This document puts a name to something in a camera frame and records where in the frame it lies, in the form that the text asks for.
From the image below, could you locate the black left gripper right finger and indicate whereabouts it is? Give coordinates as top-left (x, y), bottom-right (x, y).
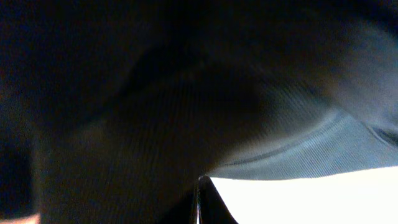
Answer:
top-left (198, 176), bottom-right (238, 224)

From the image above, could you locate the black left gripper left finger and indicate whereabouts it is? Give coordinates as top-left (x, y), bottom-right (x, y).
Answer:
top-left (157, 183), bottom-right (198, 224)

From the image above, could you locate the black polo shirt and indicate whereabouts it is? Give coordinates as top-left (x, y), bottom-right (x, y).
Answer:
top-left (1, 1), bottom-right (397, 223)

